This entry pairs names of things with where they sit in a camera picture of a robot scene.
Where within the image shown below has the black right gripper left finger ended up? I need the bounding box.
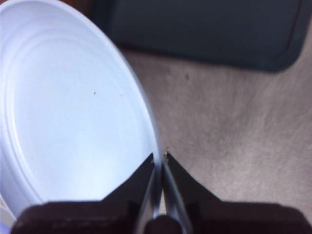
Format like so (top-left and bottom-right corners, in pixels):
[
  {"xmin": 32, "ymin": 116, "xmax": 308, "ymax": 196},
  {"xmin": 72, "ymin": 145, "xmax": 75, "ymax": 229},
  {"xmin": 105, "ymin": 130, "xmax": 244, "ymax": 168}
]
[{"xmin": 11, "ymin": 152, "xmax": 156, "ymax": 234}]

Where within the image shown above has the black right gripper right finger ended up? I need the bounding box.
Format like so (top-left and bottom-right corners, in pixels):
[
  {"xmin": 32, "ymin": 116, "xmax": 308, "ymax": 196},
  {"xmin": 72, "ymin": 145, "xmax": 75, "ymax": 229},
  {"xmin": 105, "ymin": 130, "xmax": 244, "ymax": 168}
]
[{"xmin": 161, "ymin": 152, "xmax": 312, "ymax": 234}]

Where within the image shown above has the blue round plate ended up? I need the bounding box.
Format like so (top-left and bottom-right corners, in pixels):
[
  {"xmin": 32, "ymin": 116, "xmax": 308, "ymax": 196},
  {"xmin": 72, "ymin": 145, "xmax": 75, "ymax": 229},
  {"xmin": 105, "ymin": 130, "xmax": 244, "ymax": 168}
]
[{"xmin": 0, "ymin": 0, "xmax": 163, "ymax": 220}]

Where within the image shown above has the black rectangular tray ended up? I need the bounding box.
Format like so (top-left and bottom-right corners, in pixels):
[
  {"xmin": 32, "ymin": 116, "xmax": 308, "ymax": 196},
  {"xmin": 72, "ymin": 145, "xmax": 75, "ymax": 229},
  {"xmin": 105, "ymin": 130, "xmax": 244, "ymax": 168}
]
[{"xmin": 92, "ymin": 0, "xmax": 312, "ymax": 73}]

